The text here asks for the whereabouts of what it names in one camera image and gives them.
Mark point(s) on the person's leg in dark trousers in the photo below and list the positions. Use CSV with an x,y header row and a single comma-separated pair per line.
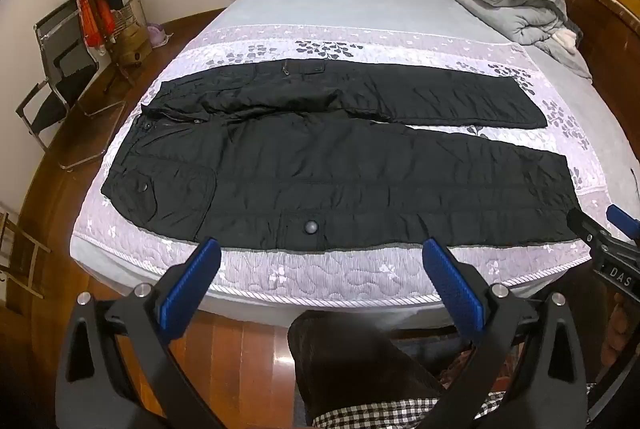
x,y
350,359

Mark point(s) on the black pants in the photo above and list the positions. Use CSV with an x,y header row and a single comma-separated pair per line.
x,y
350,169

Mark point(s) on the orange bag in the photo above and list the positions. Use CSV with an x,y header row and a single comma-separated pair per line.
x,y
95,16

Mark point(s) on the wooden headboard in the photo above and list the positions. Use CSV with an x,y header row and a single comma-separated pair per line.
x,y
600,34

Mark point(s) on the small white cloth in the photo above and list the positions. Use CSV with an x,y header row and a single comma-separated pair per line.
x,y
565,41

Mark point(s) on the black metal frame chair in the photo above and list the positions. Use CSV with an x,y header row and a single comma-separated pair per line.
x,y
65,59

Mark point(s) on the wooden slatted rack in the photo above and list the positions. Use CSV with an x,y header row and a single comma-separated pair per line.
x,y
22,254

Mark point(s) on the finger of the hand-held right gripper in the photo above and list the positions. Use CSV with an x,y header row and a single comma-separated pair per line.
x,y
586,229
622,219

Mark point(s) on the person's checkered clothing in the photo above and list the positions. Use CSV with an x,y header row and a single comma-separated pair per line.
x,y
375,414

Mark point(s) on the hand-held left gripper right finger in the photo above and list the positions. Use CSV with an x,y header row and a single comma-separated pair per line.
x,y
452,291

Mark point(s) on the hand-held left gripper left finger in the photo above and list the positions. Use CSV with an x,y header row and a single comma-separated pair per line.
x,y
192,291

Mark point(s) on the small purple item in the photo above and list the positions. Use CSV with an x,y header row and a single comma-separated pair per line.
x,y
157,35

